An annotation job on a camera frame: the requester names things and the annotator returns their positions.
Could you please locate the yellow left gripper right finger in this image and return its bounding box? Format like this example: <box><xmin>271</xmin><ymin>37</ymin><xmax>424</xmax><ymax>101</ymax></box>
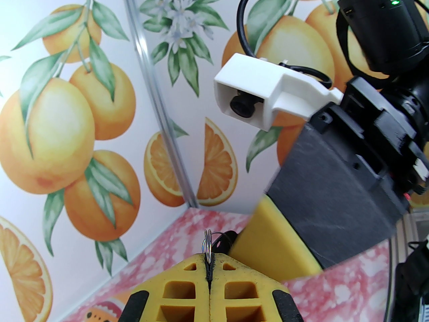
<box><xmin>210</xmin><ymin>254</ymin><xmax>304</xmax><ymax>322</ymax></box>

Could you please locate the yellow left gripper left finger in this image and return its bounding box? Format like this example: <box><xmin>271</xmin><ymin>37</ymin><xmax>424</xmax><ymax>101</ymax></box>
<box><xmin>122</xmin><ymin>254</ymin><xmax>210</xmax><ymax>322</ymax></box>

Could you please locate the metal keyring with black strap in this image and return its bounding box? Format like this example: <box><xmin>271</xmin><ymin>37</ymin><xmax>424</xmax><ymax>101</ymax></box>
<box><xmin>202</xmin><ymin>229</ymin><xmax>239</xmax><ymax>262</ymax></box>

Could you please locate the orange plush toy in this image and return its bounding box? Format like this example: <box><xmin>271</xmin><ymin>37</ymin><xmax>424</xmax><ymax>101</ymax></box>
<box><xmin>85</xmin><ymin>299</ymin><xmax>127</xmax><ymax>322</ymax></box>

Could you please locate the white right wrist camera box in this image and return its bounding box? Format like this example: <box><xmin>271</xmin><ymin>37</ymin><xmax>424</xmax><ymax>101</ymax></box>
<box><xmin>214</xmin><ymin>53</ymin><xmax>345</xmax><ymax>131</ymax></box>

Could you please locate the aluminium frame post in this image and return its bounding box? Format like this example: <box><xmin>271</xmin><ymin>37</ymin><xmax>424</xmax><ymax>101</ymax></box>
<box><xmin>121</xmin><ymin>0</ymin><xmax>199</xmax><ymax>210</ymax></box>

